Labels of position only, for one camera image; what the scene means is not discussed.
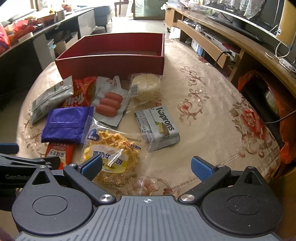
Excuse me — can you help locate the red spicy strip packet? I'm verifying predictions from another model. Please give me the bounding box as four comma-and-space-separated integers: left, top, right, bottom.
45, 143, 76, 170

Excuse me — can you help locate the yellow waffle pastry packet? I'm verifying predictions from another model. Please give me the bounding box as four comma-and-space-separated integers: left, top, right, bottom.
80, 116, 152, 187

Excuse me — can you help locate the purple snack packet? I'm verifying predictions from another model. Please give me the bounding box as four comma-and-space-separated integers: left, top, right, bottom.
41, 106, 94, 144

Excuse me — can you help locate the sausage packet white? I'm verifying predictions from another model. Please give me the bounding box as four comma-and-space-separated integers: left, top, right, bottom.
91, 76, 130, 127

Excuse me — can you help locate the grey green snack packet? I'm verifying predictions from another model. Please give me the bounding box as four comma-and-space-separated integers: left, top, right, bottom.
30, 76, 74, 125

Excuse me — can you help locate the grey Kaprons wafer packet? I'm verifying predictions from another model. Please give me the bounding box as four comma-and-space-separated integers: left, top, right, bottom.
134, 105, 181, 152

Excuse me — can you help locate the orange red chip bag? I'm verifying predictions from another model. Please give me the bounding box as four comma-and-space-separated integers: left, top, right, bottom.
61, 76, 97, 108

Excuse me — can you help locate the red plastic bag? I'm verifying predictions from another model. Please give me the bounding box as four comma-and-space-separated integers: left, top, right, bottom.
237, 70, 295, 165

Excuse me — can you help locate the clear packaged cream cake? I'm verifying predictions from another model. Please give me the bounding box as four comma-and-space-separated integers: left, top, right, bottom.
128, 73, 162, 102

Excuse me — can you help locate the white storage bin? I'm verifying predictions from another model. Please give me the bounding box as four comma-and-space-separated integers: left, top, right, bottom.
33, 34, 56, 70

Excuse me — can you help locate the dark long side table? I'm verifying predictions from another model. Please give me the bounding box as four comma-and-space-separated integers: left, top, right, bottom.
1, 8, 95, 109

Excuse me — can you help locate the cardboard box under table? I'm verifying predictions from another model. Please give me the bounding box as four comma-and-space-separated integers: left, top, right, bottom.
54, 32, 78, 57

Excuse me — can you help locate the red cardboard box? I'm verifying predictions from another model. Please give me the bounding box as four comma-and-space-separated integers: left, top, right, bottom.
55, 33, 165, 79

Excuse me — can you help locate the wooden TV stand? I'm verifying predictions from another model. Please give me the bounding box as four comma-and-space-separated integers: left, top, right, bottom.
165, 6, 295, 95

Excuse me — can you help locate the blue white box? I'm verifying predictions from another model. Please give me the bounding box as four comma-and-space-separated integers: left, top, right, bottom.
191, 39, 204, 56

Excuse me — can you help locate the white paper bag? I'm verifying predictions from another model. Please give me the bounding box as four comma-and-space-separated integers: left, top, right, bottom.
169, 27, 181, 40

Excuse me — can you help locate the grey sofa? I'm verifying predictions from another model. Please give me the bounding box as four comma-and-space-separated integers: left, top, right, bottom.
94, 6, 113, 31

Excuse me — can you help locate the black curved television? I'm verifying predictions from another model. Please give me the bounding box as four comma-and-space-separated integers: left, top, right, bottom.
203, 1, 295, 46

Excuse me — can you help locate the white lace cover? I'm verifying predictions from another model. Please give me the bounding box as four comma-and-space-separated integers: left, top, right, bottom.
203, 0, 265, 19

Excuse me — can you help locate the wooden chair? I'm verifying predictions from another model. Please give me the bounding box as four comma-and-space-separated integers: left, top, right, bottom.
114, 0, 130, 17

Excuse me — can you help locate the glass sliding door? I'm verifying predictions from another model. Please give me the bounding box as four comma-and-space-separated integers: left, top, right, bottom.
132, 0, 167, 20

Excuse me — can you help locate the black power cable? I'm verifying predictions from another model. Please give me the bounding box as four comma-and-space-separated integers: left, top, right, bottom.
214, 51, 233, 68

